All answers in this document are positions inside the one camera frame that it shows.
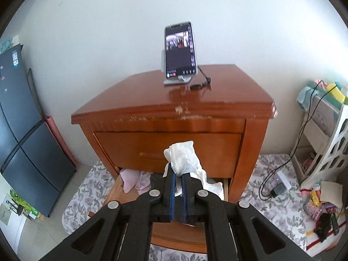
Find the yellow sponge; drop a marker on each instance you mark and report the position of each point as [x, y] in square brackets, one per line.
[335, 92]

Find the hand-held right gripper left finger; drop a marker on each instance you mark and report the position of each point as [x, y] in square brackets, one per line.
[171, 201]

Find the grey printed box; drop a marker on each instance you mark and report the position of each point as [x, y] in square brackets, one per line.
[323, 117]

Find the black charger adapter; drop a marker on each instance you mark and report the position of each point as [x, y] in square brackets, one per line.
[277, 190]

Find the wooden drawer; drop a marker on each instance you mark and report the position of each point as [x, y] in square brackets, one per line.
[174, 236]
[212, 152]

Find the grey floral blanket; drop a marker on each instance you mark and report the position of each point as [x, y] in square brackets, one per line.
[274, 214]

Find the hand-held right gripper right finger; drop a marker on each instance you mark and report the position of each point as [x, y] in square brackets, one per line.
[185, 201]

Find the white lace mesh garment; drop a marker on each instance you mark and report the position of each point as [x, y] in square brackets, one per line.
[182, 155]

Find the dark blue refrigerator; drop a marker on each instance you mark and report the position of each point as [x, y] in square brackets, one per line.
[24, 141]

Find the pink board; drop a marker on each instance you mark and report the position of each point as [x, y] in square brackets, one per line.
[58, 138]

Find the white red crochet mat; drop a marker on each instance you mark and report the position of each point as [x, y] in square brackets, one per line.
[312, 239]

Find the white power strip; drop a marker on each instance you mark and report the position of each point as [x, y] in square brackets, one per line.
[284, 179]

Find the black smartphone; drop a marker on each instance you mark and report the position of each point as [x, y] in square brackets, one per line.
[180, 51]

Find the pink cloth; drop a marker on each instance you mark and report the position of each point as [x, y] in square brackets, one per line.
[129, 180]

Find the black remote control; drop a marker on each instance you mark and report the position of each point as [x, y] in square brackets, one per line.
[334, 224]

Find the teal cloth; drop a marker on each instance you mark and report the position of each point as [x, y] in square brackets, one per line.
[304, 98]

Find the cream paper sheet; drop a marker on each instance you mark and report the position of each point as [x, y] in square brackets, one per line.
[331, 191]

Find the black plush toy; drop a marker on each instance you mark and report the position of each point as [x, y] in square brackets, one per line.
[323, 227]

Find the white paper sign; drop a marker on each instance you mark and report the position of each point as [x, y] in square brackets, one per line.
[5, 212]

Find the wooden nightstand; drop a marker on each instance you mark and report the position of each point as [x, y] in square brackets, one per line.
[217, 98]

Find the white lattice shelf rack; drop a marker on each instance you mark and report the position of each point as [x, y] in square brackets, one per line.
[333, 152]

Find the pile of colourful toys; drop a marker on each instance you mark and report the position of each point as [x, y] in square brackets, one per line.
[315, 204]

